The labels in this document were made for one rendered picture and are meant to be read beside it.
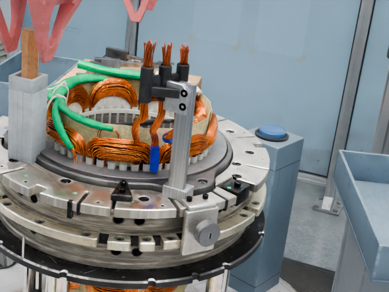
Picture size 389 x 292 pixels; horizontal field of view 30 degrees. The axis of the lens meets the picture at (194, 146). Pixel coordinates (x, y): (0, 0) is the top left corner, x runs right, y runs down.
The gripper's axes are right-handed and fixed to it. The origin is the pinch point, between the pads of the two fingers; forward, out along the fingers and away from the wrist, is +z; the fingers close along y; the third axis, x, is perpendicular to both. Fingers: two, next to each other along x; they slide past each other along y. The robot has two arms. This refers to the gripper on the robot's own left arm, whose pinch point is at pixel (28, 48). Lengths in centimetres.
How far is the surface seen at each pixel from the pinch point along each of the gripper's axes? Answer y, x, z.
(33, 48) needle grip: 0.8, -0.2, -0.3
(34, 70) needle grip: 0.9, -0.3, 2.1
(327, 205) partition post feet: -10, 223, 129
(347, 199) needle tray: 29.7, 23.2, 17.5
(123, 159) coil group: 10.9, 1.0, 9.1
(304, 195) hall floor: -23, 233, 134
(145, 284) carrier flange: 17.2, -4.0, 18.6
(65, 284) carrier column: 8.3, -4.2, 22.4
